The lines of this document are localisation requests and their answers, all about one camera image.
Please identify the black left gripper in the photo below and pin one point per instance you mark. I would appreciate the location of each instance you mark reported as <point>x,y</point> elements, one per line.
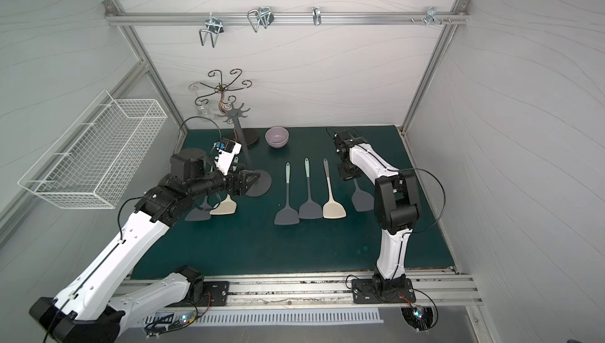
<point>237,182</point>

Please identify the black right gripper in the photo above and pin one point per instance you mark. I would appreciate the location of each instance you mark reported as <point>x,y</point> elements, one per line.
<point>347,170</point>

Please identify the green handled beige spoon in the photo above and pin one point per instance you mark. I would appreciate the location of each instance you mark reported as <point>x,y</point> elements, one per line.
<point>225,206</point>

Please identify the green handled grey slotted turner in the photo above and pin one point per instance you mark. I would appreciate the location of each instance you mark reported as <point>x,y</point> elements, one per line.
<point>362,200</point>

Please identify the grey handled beige spatula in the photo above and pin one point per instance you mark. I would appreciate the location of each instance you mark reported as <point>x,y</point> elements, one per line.
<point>332,210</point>

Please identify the green handled grey spoon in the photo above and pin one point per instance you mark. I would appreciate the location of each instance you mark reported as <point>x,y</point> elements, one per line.
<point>200,212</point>

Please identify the green handled grey spatula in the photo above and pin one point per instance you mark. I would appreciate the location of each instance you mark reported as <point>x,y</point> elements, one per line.
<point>287,216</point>

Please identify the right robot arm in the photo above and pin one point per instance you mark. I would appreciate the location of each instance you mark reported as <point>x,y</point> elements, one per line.
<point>396,206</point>

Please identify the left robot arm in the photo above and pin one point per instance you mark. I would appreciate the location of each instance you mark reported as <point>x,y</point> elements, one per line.
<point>88,310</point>

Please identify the grey utensil rack stand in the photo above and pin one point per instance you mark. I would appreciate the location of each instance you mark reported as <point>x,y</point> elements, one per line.
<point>248,163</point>

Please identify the bronze swirl mug tree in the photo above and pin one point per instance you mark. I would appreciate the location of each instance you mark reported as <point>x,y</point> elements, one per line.
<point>226,102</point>

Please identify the lilac ceramic bowl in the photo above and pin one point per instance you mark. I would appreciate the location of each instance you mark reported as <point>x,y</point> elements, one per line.
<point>277,137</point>

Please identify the clear wine glass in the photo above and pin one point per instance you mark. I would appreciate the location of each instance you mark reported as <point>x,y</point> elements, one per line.
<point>201,99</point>

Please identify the double prong metal hook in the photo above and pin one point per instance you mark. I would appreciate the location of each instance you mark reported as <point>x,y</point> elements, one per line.
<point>211,32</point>

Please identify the small metal clip hook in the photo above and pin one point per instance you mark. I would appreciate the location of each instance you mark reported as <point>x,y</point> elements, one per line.
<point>316,16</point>

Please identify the triangular metal hook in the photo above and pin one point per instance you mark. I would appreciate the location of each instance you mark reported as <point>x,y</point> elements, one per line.
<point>260,17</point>

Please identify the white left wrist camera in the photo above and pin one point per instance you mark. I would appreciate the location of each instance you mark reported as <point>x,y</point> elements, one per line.
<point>227,150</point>

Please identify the white wire basket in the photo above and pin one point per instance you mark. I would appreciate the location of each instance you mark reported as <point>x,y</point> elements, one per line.
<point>91,164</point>

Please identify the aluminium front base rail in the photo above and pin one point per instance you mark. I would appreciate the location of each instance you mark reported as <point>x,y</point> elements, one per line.
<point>443,287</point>

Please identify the metal wall hook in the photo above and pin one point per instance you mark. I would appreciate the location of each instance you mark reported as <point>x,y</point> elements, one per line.
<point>431,18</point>

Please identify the aluminium top rail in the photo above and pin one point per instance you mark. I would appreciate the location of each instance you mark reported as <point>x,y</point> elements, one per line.
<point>281,18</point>

